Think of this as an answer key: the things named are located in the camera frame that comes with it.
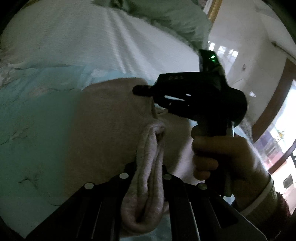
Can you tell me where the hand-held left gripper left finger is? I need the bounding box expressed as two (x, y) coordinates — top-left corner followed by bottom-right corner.
(26, 162), (137, 241)

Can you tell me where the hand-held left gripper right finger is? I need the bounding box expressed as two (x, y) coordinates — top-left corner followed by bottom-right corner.
(162, 165), (267, 241)

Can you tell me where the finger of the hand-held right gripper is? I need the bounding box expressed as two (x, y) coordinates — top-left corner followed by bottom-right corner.
(132, 85), (155, 97)

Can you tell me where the grey pink knit sweater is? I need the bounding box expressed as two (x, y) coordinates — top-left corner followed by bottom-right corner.
(67, 77), (201, 237)

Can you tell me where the person's right forearm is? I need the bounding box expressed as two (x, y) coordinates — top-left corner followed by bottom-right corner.
(236, 173), (294, 235)

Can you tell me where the person's right hand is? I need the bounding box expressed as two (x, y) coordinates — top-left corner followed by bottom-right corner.
(191, 135), (270, 209)

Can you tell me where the green quilted pillow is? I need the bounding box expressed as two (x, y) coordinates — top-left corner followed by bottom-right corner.
(92, 0), (213, 49)

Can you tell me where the white striped blanket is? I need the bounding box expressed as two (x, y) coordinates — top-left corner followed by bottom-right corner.
(0, 0), (202, 82)

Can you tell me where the light blue floral quilt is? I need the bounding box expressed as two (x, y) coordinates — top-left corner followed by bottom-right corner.
(0, 64), (176, 241)

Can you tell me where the brown wooden door frame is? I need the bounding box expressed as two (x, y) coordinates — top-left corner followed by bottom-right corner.
(251, 58), (296, 142)

